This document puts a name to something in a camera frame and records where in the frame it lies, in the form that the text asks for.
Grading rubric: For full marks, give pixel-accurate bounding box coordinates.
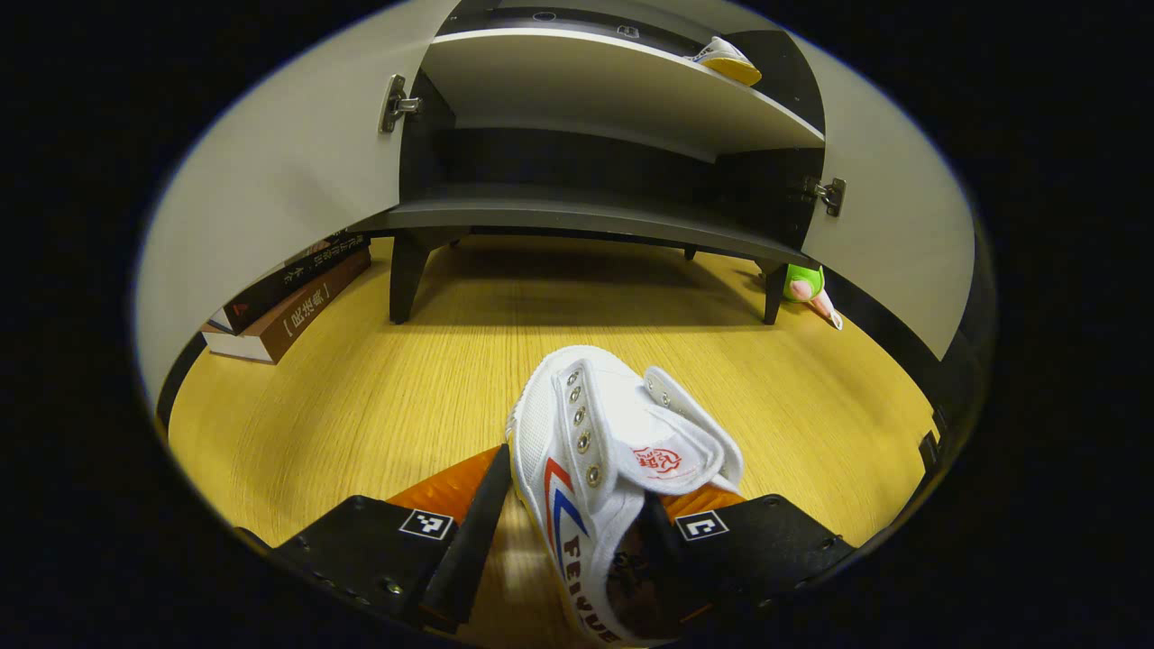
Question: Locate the brown book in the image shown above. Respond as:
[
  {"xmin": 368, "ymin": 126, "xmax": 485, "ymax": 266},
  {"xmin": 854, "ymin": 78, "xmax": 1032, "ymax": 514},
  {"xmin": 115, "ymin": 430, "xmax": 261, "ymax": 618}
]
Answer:
[{"xmin": 203, "ymin": 251, "xmax": 372, "ymax": 366}]

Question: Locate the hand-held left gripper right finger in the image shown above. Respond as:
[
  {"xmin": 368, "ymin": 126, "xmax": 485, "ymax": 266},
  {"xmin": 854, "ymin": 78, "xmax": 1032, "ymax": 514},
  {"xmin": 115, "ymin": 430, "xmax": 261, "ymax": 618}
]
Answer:
[{"xmin": 645, "ymin": 485, "xmax": 857, "ymax": 623}]

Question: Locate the white canvas shoe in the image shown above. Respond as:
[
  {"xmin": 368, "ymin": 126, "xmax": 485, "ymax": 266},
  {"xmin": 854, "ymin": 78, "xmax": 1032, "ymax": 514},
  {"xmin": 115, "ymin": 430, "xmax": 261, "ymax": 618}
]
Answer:
[
  {"xmin": 687, "ymin": 36, "xmax": 763, "ymax": 87},
  {"xmin": 505, "ymin": 345, "xmax": 746, "ymax": 648}
]

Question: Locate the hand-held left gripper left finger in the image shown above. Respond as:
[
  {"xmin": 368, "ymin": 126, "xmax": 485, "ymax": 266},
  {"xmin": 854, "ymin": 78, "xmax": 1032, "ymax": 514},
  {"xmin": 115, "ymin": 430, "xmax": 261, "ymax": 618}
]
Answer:
[{"xmin": 270, "ymin": 443, "xmax": 513, "ymax": 632}]

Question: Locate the white shoe cabinet door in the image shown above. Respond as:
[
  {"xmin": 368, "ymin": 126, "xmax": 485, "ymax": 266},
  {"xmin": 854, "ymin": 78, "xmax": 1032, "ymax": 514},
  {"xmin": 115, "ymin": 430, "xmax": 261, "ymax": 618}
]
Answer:
[
  {"xmin": 133, "ymin": 0, "xmax": 463, "ymax": 411},
  {"xmin": 721, "ymin": 0, "xmax": 979, "ymax": 361}
]

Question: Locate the white shoe cabinet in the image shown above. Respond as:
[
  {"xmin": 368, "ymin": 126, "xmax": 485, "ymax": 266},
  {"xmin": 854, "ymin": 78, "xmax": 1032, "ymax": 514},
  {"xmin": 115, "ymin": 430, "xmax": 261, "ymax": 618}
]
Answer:
[{"xmin": 347, "ymin": 0, "xmax": 848, "ymax": 325}]

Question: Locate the green and pink plush toy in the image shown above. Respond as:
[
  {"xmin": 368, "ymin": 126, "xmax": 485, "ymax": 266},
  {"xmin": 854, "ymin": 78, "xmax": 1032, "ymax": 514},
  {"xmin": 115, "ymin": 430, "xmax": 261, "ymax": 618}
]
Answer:
[{"xmin": 783, "ymin": 263, "xmax": 845, "ymax": 331}]

